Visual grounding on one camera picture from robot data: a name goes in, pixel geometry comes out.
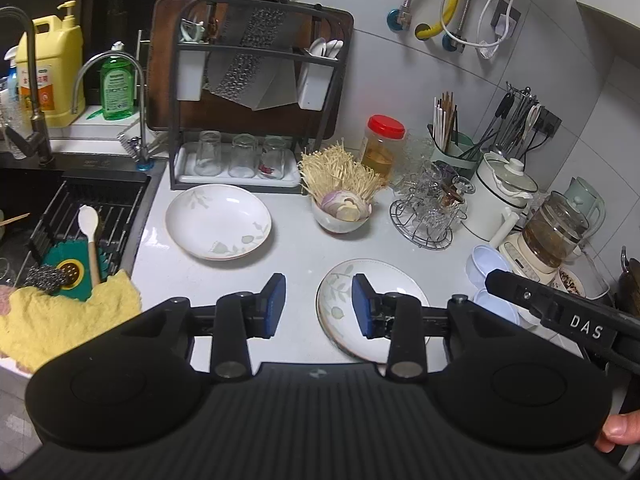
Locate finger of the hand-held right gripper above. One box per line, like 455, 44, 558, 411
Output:
580, 342, 640, 378
486, 268, 640, 356

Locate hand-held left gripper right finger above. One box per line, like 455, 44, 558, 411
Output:
353, 274, 501, 380

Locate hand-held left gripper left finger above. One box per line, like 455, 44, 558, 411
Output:
140, 273, 287, 381

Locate small leaf print plate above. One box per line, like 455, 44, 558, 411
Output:
316, 258, 432, 364

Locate person's right hand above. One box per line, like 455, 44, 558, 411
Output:
595, 409, 640, 454

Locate dish of brown grains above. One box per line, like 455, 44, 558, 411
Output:
550, 250, 611, 301

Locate cream kettle base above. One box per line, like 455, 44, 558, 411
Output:
497, 232, 566, 286

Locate dark pot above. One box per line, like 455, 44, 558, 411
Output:
615, 246, 640, 317

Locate glass kettle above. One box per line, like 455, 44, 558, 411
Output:
522, 191, 591, 268

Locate white bowl with onion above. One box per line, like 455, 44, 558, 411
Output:
311, 195, 373, 234

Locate deep leaf print plate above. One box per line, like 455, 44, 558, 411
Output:
165, 184, 273, 262

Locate sliced onion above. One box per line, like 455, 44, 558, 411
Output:
320, 190, 369, 222

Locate pale green jug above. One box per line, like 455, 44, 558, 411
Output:
564, 176, 607, 233

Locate white cooking pot with lid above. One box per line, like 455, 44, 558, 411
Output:
467, 152, 540, 248

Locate set of clear glass cups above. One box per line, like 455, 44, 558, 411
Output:
392, 152, 476, 233

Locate brown round object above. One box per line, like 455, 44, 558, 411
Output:
440, 182, 467, 206

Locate clear drinking glass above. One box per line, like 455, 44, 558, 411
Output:
194, 131, 222, 177
258, 135, 288, 180
229, 133, 258, 178

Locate red lid glass jar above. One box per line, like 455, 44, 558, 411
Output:
361, 115, 407, 181

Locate pale green chopstick holder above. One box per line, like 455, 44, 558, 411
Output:
427, 125, 483, 181

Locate green sink mat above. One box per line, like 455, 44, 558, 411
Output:
42, 240, 125, 303

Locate black sink drain rack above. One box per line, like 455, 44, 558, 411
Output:
27, 177, 151, 281

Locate brown cutting board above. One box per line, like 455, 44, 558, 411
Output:
148, 0, 355, 141

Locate hanging kitchen tool rack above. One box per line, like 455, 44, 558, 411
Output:
492, 81, 544, 153

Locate bundle of chopsticks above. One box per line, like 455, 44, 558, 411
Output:
432, 91, 458, 147

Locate yellow cloth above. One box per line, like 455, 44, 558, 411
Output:
0, 270, 143, 373

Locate black dish rack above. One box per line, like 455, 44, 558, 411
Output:
167, 0, 351, 191

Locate white utensil cup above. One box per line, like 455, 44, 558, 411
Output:
176, 50, 206, 102
297, 55, 337, 111

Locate steel wool scourer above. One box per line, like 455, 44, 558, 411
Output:
24, 265, 64, 294

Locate chrome faucet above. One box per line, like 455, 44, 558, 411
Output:
71, 51, 157, 172

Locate patterned steel cleaver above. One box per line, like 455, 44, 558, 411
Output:
205, 7, 301, 111

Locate white ceramic spoons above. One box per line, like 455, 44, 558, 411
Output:
307, 38, 345, 59

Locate green dish soap bottle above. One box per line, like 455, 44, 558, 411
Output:
100, 41, 136, 122

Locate black sink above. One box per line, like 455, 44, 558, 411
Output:
0, 152, 166, 301

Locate black pull-down faucet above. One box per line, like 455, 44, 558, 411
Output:
0, 6, 56, 166

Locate yellow detergent jug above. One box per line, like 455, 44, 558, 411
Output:
15, 1, 85, 128

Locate wire cup holder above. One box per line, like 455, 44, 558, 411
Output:
389, 199, 468, 250

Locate black wall socket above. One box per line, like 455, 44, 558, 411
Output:
535, 107, 563, 139

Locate white spatula wooden handle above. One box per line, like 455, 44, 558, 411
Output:
77, 205, 103, 288

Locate white cable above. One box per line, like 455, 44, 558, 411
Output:
450, 0, 516, 59

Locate white wall plug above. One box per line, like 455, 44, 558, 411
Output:
492, 0, 522, 37

